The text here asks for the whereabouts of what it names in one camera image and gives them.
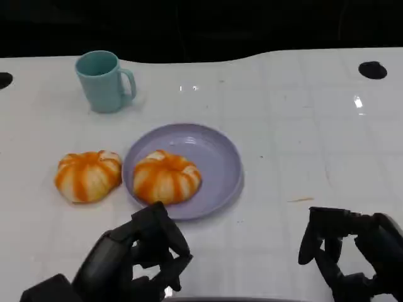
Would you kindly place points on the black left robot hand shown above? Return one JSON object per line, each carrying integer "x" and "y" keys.
{"x": 110, "y": 267}

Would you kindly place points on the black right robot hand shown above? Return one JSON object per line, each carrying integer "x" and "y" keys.
{"x": 381, "y": 251}

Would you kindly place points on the orange white toy bread roll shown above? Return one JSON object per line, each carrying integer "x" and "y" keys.
{"x": 88, "y": 176}
{"x": 167, "y": 177}

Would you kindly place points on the small beige splinter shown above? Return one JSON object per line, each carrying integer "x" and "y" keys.
{"x": 300, "y": 199}

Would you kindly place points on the lilac plate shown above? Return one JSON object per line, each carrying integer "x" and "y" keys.
{"x": 217, "y": 163}

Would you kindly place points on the pale green mug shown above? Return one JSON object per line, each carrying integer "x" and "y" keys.
{"x": 100, "y": 85}

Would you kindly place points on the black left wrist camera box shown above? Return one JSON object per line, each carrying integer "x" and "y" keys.
{"x": 50, "y": 289}

